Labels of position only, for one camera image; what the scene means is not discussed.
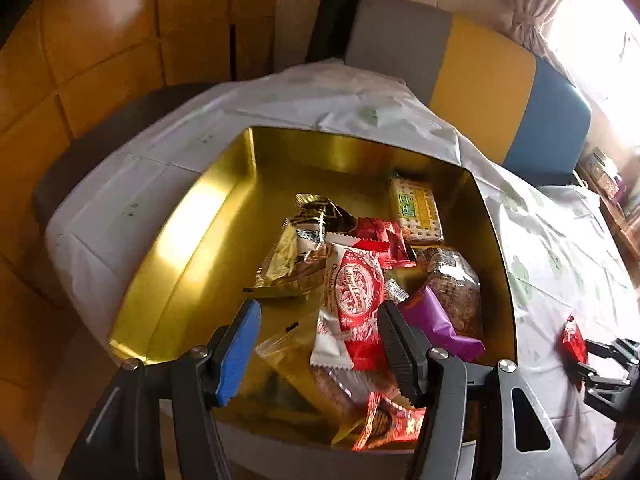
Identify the grey yellow blue headboard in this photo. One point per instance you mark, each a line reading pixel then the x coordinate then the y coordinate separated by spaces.
pixel 480 80

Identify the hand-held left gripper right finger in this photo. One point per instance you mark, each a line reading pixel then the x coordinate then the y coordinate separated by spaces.
pixel 400 355

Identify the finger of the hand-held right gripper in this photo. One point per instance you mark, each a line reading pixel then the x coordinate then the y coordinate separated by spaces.
pixel 615 350
pixel 600 385

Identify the white printed tablecloth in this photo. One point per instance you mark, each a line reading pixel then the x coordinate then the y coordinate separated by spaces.
pixel 550 260

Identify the window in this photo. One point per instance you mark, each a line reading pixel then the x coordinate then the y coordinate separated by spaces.
pixel 600 35

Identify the snack packets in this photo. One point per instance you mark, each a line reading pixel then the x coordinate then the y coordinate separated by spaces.
pixel 305 240

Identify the tied beige curtain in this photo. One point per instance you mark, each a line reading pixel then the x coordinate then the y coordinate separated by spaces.
pixel 535 5

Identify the clear bag of yellow cake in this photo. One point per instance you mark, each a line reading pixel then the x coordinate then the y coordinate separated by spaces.
pixel 290 360

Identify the yellow cracker packet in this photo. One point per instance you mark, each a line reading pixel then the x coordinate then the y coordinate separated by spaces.
pixel 415 210

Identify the tissue box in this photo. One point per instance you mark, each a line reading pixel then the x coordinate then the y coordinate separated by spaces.
pixel 600 165

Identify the small red snack packet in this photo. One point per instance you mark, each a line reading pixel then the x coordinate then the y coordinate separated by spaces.
pixel 385 235

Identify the small purple box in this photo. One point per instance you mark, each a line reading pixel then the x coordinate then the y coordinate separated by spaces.
pixel 616 189

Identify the black rolled mat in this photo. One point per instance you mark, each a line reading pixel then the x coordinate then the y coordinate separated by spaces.
pixel 335 15

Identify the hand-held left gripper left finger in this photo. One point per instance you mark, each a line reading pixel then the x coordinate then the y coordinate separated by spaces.
pixel 240 350

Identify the red and white snack packet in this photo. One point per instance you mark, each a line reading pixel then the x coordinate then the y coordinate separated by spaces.
pixel 355 300

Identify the wooden wardrobe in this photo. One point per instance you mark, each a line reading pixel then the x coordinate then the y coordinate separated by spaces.
pixel 100 35

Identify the purple snack packet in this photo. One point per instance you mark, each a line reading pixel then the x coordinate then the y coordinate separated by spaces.
pixel 435 325

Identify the maroon and gold tin box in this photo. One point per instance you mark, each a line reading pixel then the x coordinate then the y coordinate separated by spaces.
pixel 190 240

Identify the wooden shelf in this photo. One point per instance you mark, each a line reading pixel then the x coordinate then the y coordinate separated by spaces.
pixel 627 230

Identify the long red snack packet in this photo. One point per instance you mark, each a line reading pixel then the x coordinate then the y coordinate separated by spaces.
pixel 395 425

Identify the clear peanut bag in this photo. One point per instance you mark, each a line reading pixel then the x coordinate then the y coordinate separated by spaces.
pixel 455 285

